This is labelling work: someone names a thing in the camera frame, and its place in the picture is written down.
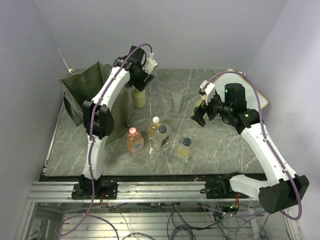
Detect clear square bottle black label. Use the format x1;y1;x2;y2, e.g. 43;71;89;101
153;123;171;151

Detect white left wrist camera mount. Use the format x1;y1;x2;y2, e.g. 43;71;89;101
142;52;159;75

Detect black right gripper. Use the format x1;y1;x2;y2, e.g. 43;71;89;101
191;91;233;127

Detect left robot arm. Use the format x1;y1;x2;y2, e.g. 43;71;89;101
79;44;158;199

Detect clear square bottle yellow contents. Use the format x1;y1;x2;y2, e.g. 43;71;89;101
174;137;192;163

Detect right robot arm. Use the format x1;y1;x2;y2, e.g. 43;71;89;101
191;80;309;219

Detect loose cables under table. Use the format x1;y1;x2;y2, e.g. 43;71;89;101
99;194;276;240

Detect yellow framed whiteboard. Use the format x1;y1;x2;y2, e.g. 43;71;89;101
212;72;259;111

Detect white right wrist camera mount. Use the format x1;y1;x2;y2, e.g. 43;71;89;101
199;80;216;105

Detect orange soap bottle pink cap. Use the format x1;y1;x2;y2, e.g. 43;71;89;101
126;127;145;154

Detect green canvas bag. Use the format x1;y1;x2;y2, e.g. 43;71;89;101
59;61;130;144

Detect aluminium rail frame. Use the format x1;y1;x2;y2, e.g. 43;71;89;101
27;174;283;203

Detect grey squeeze tube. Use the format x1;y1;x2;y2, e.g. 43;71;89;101
171;89;185;116

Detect amber bottle white cap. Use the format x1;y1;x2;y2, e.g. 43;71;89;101
148;116;164;143

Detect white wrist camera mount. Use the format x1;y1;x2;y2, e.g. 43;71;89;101
199;80;216;105
142;52;159;75

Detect yellow-green lotion bottle white cap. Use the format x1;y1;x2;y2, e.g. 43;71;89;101
131;88;146;109

